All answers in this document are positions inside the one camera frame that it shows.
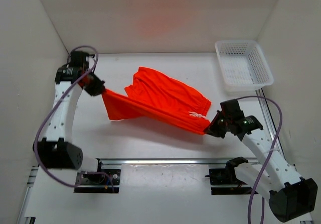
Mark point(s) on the aluminium front rail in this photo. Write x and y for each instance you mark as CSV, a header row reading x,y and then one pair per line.
x,y
168,161

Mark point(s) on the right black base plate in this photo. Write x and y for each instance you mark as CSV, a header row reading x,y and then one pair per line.
x,y
222,185

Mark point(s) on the white plastic basket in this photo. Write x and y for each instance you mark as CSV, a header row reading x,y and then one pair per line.
x,y
243,66

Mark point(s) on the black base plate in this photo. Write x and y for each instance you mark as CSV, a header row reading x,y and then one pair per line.
x,y
99,183
222,185

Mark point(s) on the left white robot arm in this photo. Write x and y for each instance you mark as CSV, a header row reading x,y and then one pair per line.
x,y
54,146

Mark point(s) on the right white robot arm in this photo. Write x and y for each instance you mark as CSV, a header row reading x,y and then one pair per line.
x,y
289,195

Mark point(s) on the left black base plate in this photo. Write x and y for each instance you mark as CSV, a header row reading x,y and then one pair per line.
x,y
99,183

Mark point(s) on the aluminium left rail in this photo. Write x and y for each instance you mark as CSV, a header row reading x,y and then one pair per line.
x,y
32,176

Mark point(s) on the orange shorts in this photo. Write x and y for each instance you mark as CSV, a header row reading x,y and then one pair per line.
x,y
154,95

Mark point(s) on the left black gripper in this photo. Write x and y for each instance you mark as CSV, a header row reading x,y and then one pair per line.
x,y
98,88

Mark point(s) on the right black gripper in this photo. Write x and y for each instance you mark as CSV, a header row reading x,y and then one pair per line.
x,y
212,129

